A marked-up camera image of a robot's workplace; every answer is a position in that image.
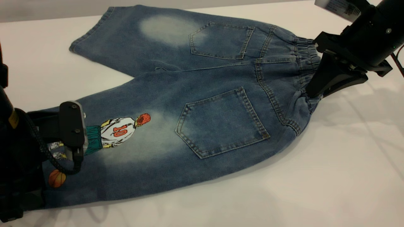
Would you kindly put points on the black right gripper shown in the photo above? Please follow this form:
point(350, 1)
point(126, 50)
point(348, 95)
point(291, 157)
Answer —
point(363, 58)

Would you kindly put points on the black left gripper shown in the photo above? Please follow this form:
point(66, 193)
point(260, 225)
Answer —
point(47, 126)

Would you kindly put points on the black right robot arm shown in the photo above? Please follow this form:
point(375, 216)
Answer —
point(375, 28)

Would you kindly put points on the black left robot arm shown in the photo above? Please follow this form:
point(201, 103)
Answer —
point(19, 164)

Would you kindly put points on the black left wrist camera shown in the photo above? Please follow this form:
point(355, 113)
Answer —
point(71, 123)

